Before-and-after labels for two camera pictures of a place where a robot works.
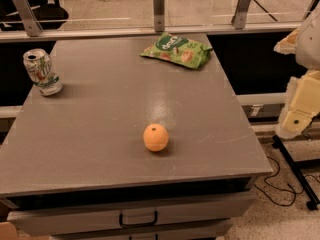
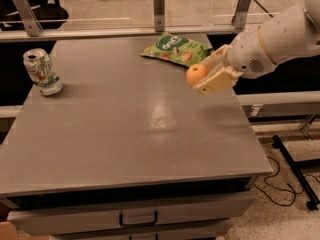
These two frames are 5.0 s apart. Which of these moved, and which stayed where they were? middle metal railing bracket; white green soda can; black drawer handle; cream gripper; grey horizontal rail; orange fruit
Moved: orange fruit; cream gripper
Stayed: middle metal railing bracket; white green soda can; grey horizontal rail; black drawer handle
